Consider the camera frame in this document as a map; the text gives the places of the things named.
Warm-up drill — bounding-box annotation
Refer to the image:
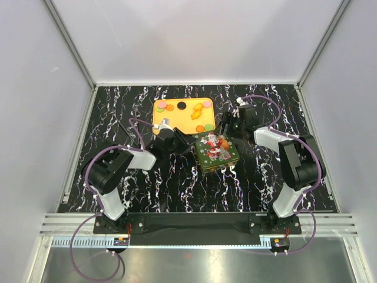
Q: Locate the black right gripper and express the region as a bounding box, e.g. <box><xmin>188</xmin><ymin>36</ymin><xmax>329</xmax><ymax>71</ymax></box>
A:
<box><xmin>213</xmin><ymin>113</ymin><xmax>245</xmax><ymax>141</ymax></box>

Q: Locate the gold tin lid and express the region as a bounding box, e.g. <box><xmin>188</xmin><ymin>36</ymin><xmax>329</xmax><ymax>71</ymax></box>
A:
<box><xmin>194</xmin><ymin>131</ymin><xmax>240</xmax><ymax>174</ymax></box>

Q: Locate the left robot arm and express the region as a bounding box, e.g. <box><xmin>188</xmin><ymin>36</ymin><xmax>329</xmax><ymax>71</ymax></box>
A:
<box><xmin>81</xmin><ymin>128</ymin><xmax>197</xmax><ymax>233</ymax></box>

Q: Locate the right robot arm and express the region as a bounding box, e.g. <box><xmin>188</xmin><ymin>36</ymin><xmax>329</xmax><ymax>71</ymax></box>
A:
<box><xmin>216</xmin><ymin>105</ymin><xmax>326</xmax><ymax>234</ymax></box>

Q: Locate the orange swirl cookie right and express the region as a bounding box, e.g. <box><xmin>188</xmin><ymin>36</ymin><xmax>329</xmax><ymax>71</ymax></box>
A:
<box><xmin>196</xmin><ymin>125</ymin><xmax>204</xmax><ymax>133</ymax></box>

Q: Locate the orange swirl cookie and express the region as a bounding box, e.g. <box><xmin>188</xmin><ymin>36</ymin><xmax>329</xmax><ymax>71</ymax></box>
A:
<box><xmin>165</xmin><ymin>104</ymin><xmax>174</xmax><ymax>111</ymax></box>
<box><xmin>196</xmin><ymin>125</ymin><xmax>204</xmax><ymax>133</ymax></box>

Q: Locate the green round cookie right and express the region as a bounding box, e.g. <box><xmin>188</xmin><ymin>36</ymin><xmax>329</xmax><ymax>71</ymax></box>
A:
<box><xmin>204</xmin><ymin>124</ymin><xmax>214</xmax><ymax>131</ymax></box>

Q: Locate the pink round cookie right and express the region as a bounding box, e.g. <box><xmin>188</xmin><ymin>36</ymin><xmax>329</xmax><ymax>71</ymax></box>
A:
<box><xmin>203</xmin><ymin>101</ymin><xmax>211</xmax><ymax>108</ymax></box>

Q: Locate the pink round cookie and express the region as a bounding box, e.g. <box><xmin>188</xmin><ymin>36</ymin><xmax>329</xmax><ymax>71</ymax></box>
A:
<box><xmin>158</xmin><ymin>101</ymin><xmax>166</xmax><ymax>108</ymax></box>
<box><xmin>203</xmin><ymin>101</ymin><xmax>211</xmax><ymax>108</ymax></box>

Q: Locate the yellow plastic tray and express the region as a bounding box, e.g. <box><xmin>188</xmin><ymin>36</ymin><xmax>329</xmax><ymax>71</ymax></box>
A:
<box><xmin>153</xmin><ymin>97</ymin><xmax>216</xmax><ymax>134</ymax></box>

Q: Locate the lower fish shaped cookie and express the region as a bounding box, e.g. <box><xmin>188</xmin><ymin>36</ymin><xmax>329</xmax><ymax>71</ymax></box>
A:
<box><xmin>190</xmin><ymin>108</ymin><xmax>202</xmax><ymax>120</ymax></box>

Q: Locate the fish shaped cookie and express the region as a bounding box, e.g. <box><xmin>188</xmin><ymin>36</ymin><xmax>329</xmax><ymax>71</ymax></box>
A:
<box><xmin>190</xmin><ymin>108</ymin><xmax>202</xmax><ymax>120</ymax></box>
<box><xmin>194</xmin><ymin>103</ymin><xmax>203</xmax><ymax>110</ymax></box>

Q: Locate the upper fish shaped cookie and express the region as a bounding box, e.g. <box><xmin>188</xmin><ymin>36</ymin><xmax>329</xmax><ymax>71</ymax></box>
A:
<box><xmin>194</xmin><ymin>103</ymin><xmax>203</xmax><ymax>110</ymax></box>

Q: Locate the black sandwich cookie on tray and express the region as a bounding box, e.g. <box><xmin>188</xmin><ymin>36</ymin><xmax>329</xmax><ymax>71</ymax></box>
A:
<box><xmin>177</xmin><ymin>101</ymin><xmax>187</xmax><ymax>110</ymax></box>

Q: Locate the orange swirl cookie left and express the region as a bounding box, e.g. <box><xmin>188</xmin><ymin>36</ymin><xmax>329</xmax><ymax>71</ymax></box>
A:
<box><xmin>165</xmin><ymin>104</ymin><xmax>174</xmax><ymax>111</ymax></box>

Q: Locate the pink round cookie left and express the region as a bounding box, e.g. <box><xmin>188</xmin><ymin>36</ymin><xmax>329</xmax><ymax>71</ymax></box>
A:
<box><xmin>158</xmin><ymin>101</ymin><xmax>166</xmax><ymax>108</ymax></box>

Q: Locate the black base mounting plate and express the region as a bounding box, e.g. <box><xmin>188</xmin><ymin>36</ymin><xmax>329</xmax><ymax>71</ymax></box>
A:
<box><xmin>93</xmin><ymin>212</ymin><xmax>302</xmax><ymax>236</ymax></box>

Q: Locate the left electronics board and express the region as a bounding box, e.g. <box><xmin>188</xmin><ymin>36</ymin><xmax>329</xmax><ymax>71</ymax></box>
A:
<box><xmin>113</xmin><ymin>237</ymin><xmax>130</xmax><ymax>246</ymax></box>

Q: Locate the electronics board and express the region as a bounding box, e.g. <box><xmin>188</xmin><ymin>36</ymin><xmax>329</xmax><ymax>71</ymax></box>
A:
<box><xmin>272</xmin><ymin>238</ymin><xmax>290</xmax><ymax>250</ymax></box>
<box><xmin>113</xmin><ymin>237</ymin><xmax>130</xmax><ymax>246</ymax></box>

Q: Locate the right electronics board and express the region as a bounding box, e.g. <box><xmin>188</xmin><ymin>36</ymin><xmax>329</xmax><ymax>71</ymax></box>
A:
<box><xmin>272</xmin><ymin>238</ymin><xmax>290</xmax><ymax>250</ymax></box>

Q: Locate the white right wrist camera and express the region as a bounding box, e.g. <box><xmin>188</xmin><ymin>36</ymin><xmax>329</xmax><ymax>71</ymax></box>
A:
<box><xmin>233</xmin><ymin>97</ymin><xmax>247</xmax><ymax>117</ymax></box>

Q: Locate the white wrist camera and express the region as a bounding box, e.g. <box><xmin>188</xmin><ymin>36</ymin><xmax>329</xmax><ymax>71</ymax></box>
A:
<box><xmin>233</xmin><ymin>97</ymin><xmax>247</xmax><ymax>117</ymax></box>
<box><xmin>153</xmin><ymin>118</ymin><xmax>172</xmax><ymax>131</ymax></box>

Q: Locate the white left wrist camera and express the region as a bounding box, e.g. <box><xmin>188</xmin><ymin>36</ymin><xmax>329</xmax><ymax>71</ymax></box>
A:
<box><xmin>153</xmin><ymin>118</ymin><xmax>172</xmax><ymax>131</ymax></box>

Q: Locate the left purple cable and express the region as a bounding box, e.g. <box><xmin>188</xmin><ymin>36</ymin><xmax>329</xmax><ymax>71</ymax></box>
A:
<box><xmin>69</xmin><ymin>117</ymin><xmax>161</xmax><ymax>281</ymax></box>

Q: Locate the aluminium frame rail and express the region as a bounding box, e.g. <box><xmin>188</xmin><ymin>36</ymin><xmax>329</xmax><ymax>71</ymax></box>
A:
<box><xmin>52</xmin><ymin>235</ymin><xmax>274</xmax><ymax>249</ymax></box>

